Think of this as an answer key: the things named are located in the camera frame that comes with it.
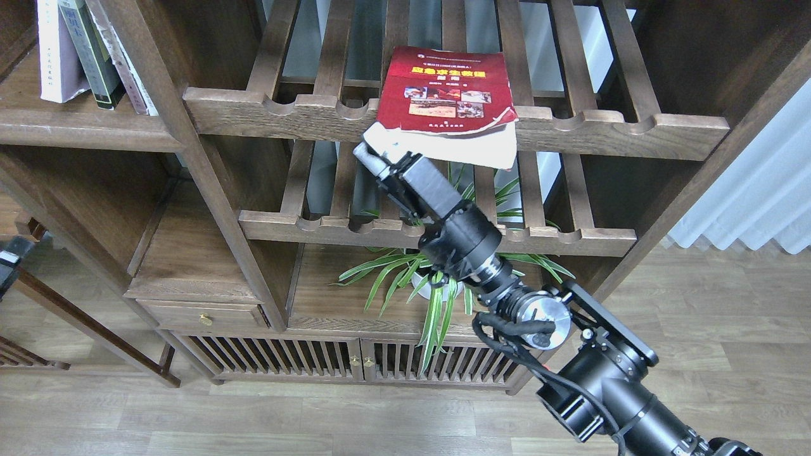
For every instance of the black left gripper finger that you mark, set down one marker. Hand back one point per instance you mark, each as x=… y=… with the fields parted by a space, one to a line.
x=12 y=256

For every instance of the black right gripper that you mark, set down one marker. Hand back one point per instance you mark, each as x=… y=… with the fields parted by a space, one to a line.
x=464 y=242

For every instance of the red thick book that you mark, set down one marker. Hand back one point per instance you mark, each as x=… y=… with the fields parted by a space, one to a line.
x=446 y=105

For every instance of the pale purple paperback book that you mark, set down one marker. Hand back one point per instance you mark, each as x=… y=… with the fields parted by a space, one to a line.
x=62 y=75

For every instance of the black green cover book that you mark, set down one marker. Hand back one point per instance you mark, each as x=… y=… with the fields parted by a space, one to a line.
x=97 y=63

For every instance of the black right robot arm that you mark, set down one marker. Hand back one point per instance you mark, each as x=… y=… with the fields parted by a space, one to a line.
x=590 y=364

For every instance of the green spider plant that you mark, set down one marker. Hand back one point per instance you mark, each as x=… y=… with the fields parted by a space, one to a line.
x=393 y=267

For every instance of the white plant pot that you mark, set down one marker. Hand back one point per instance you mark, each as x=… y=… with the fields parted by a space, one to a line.
x=422 y=286

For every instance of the wooden furniture at left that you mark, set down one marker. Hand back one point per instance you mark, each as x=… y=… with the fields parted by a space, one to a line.
x=15 y=358

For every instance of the worn white upright book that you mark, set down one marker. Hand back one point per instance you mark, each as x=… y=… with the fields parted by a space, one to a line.
x=134 y=87

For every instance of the brass drawer knob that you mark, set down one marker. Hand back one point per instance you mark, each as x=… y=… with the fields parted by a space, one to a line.
x=205 y=319

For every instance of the dark wooden bookshelf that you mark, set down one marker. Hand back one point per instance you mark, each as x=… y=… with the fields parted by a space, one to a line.
x=241 y=198

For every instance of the white curtain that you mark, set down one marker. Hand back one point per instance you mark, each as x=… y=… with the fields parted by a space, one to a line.
x=764 y=195

